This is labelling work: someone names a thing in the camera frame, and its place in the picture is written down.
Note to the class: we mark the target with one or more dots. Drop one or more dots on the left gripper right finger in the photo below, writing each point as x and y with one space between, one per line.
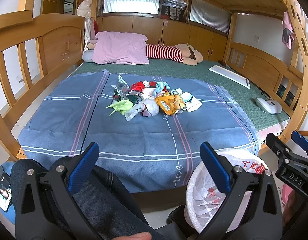
262 218

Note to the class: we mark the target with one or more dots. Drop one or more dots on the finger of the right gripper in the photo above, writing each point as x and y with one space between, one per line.
300 140
280 149

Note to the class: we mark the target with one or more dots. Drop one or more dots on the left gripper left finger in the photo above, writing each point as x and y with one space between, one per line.
63 181

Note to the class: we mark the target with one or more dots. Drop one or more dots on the orange snack wrapper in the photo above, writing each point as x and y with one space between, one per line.
170 104

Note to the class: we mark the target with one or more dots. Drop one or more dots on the green paper scrap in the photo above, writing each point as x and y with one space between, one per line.
121 106

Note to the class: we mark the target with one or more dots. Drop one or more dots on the light blue cloth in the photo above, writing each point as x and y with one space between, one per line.
160 86

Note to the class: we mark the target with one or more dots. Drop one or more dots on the white plastic bag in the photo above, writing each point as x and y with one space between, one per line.
146 108

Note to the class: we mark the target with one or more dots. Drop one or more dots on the red cigarette box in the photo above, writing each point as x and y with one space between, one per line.
152 84

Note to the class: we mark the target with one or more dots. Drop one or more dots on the clear plastic wrapper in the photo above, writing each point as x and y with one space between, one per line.
121 89

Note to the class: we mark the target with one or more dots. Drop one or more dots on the red plastic wrapper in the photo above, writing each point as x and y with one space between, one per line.
137 87

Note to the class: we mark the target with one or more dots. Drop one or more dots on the white lined trash bin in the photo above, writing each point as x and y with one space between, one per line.
203 199

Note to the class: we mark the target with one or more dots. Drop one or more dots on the person right hand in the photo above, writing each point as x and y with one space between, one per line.
288 209

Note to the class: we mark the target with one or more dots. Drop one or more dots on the white electronic device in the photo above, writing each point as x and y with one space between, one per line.
269 106

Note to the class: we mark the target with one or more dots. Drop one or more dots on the photo card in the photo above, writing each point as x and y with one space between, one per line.
5 192

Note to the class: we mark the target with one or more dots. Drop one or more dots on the green mattress pad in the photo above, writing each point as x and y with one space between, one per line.
245 97

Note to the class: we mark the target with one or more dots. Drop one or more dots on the person leg in jeans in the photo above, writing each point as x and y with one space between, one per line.
103 199

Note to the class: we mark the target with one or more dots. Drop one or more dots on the white flat board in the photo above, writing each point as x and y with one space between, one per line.
230 75

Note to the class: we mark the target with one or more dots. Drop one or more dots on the pink hanging cloth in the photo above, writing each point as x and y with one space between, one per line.
288 35

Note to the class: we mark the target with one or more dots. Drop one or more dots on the blue striped bed sheet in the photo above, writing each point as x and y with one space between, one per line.
147 154

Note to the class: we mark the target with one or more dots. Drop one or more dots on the striped plush doll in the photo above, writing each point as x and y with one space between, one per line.
181 53

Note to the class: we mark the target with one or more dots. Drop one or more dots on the pink pillow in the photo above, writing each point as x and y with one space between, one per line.
120 48

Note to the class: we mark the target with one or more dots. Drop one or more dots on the wooden wall cabinets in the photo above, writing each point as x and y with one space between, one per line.
166 32

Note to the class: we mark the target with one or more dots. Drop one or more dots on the wooden bunk bed frame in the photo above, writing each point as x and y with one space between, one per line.
38 46

